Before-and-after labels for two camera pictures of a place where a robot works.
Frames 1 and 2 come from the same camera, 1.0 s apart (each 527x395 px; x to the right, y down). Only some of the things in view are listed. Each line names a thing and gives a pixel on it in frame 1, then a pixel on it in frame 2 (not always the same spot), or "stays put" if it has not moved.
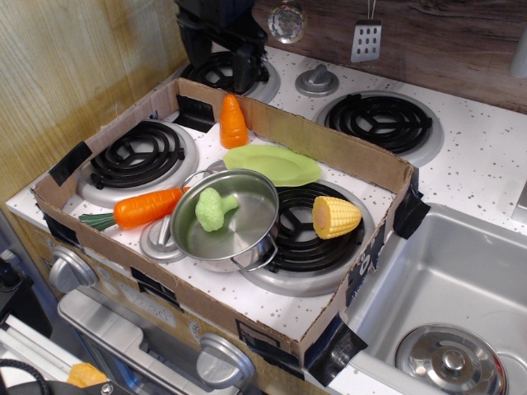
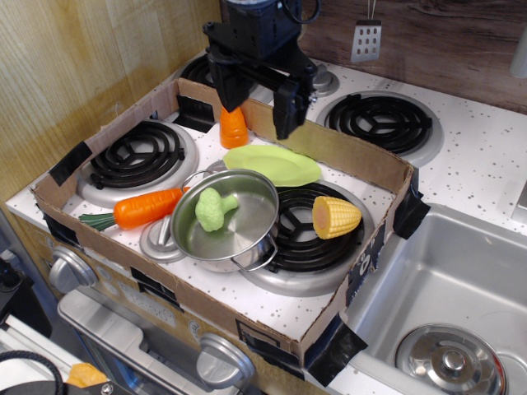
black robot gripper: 235,21 → 265,36
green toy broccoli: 212,206 stays put
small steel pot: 247,238 stays put
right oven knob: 219,362 stays put
